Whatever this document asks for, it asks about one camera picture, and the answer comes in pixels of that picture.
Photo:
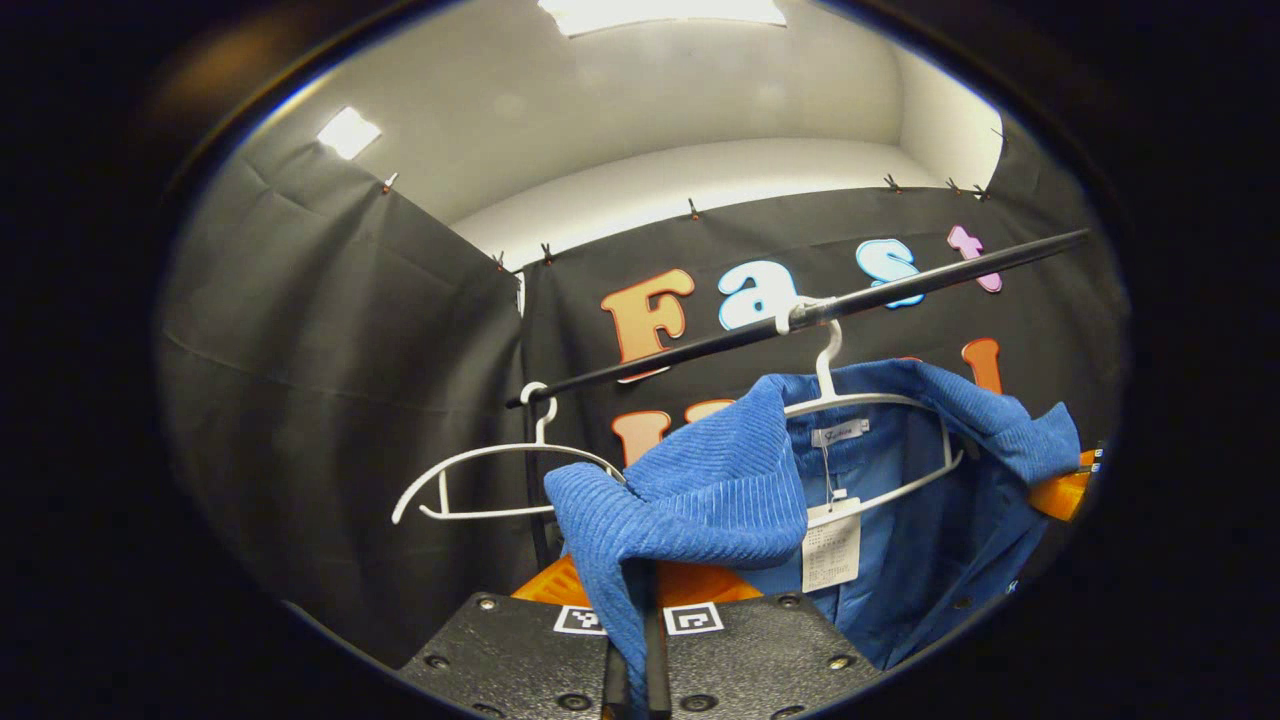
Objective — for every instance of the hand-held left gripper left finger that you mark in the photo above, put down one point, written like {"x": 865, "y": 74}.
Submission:
{"x": 520, "y": 650}

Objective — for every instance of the white plastic hanger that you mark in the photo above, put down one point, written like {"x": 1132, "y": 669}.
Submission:
{"x": 541, "y": 432}
{"x": 828, "y": 370}

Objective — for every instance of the row of black cloth clips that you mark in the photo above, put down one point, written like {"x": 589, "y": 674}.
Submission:
{"x": 692, "y": 209}

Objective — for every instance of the ceiling light panel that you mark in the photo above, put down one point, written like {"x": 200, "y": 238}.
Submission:
{"x": 660, "y": 12}
{"x": 348, "y": 133}

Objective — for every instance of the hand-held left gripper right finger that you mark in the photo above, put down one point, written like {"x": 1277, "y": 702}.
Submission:
{"x": 750, "y": 650}

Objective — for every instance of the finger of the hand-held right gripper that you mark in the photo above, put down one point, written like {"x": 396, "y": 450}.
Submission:
{"x": 1065, "y": 485}

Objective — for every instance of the black clothes rack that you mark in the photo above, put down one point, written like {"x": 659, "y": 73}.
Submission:
{"x": 700, "y": 347}

